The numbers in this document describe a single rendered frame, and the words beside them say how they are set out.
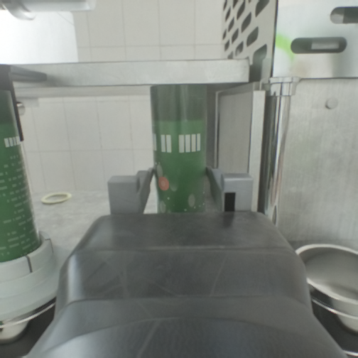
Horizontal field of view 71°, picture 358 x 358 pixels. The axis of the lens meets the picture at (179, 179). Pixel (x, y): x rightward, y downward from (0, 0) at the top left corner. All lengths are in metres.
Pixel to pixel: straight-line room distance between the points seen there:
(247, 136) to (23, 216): 0.16
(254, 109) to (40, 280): 0.18
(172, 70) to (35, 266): 0.18
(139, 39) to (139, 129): 0.51
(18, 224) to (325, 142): 0.23
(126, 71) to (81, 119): 1.50
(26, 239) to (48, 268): 0.03
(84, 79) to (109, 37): 1.47
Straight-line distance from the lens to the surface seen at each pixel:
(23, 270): 0.19
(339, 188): 0.25
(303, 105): 0.22
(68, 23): 0.52
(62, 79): 0.26
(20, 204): 0.18
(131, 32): 1.70
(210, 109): 0.43
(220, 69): 0.24
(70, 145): 1.79
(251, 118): 0.20
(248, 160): 0.20
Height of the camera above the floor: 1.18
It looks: 17 degrees down
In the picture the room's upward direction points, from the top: 1 degrees counter-clockwise
